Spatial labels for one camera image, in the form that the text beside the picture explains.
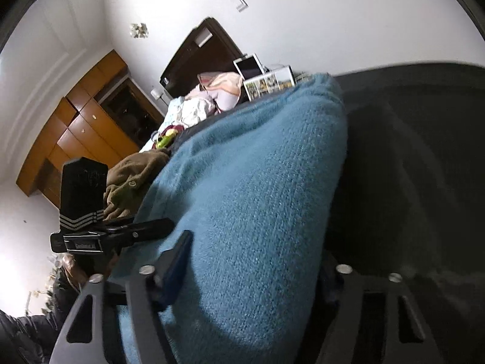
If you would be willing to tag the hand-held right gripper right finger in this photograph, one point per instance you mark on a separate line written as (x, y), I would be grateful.
(352, 292)

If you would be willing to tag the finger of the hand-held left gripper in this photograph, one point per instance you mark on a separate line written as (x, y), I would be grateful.
(147, 229)

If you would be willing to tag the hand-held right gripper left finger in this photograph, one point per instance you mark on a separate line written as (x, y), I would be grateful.
(178, 265)

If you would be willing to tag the blue knit sweater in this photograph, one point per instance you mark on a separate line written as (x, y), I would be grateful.
(246, 197)

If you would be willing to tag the person's left forearm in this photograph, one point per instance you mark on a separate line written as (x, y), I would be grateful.
(26, 333)

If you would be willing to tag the person's left hand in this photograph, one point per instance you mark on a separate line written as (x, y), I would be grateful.
(74, 269)

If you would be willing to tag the brown fleece garment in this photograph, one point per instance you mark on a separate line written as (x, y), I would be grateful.
(129, 182)

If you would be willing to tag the wooden wardrobe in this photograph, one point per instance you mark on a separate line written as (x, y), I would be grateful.
(83, 121)

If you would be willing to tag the green plush toy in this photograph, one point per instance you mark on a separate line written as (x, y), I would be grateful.
(165, 140)

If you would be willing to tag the magenta garment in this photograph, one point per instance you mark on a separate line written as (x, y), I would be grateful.
(174, 126)

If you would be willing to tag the light blue bed sheet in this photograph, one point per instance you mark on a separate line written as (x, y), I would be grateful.
(172, 112)

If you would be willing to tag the white patterned cloth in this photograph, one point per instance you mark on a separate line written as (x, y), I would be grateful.
(193, 112)

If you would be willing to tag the pink striped pillow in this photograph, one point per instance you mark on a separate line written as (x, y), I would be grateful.
(223, 83)

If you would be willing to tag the dark wooden headboard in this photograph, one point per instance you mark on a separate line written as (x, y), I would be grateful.
(197, 53)

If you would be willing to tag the white bedside wall socket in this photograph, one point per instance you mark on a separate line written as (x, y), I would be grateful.
(155, 93)

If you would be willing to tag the flower wall decoration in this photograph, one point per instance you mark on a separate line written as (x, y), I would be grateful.
(138, 30)

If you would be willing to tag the photo collage frame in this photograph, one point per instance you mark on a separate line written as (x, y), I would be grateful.
(267, 83)

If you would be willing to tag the white frame with dark screen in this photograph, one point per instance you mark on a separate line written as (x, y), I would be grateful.
(248, 69)

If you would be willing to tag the white wall switch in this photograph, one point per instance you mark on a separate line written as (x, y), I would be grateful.
(243, 3)

